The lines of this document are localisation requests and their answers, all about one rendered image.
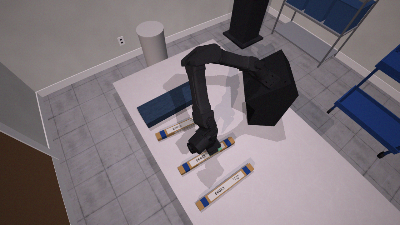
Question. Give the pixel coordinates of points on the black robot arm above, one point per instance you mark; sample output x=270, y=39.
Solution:
x=202, y=114

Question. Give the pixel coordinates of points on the tan box with white label and blue band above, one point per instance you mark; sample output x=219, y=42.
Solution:
x=175, y=129

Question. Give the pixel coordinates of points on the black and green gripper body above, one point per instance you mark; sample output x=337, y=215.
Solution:
x=214, y=149

